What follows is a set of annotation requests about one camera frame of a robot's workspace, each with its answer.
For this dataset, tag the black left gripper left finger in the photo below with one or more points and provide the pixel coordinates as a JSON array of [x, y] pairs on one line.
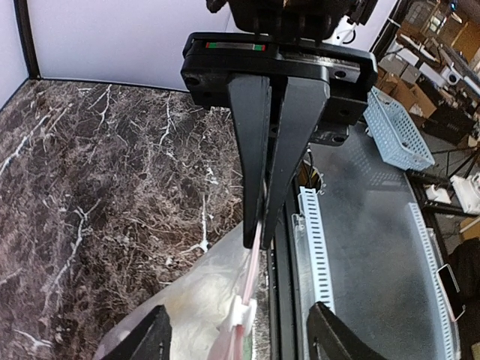
[[151, 339]]

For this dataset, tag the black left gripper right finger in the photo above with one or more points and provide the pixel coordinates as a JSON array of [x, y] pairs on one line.
[[329, 338]]

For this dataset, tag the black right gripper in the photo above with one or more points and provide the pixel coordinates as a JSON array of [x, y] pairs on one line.
[[212, 58]]

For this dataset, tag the white garlic toy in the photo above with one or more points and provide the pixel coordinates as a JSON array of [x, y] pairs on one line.
[[197, 304]]

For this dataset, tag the clear zip top bag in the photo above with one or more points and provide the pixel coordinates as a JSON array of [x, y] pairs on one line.
[[234, 339]]

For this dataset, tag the light blue perforated basket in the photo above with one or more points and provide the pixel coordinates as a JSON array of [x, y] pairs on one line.
[[397, 138]]

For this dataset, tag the white smartphone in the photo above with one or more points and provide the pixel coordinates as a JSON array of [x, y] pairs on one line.
[[451, 291]]

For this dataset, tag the white slotted cable duct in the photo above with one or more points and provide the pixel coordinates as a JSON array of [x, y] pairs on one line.
[[315, 276]]

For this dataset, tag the black front table rail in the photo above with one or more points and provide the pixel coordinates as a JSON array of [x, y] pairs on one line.
[[281, 284]]

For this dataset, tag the black right frame post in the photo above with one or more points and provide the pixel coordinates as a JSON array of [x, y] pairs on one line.
[[26, 38]]

